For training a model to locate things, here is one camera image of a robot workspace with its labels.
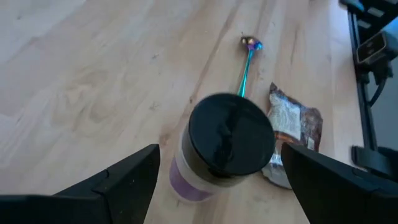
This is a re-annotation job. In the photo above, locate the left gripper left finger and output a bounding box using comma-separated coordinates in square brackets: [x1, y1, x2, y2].
[54, 143, 161, 224]

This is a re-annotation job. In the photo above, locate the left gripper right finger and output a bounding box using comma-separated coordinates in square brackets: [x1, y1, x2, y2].
[281, 142, 398, 224]

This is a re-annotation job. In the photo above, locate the dark-capped purple spice jar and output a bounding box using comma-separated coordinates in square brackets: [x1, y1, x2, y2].
[169, 92, 277, 203]

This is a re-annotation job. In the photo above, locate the rainbow iridescent metal spoon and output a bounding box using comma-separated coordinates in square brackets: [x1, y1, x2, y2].
[236, 35, 264, 98]

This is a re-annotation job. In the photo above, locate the brown food packet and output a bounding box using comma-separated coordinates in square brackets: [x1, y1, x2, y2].
[260, 82, 324, 190]

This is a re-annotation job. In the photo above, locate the black aluminium table frame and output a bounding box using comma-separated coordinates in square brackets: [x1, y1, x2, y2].
[338, 0, 398, 183]

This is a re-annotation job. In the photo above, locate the grey table-level camera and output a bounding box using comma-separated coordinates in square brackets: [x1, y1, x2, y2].
[356, 17, 398, 85]

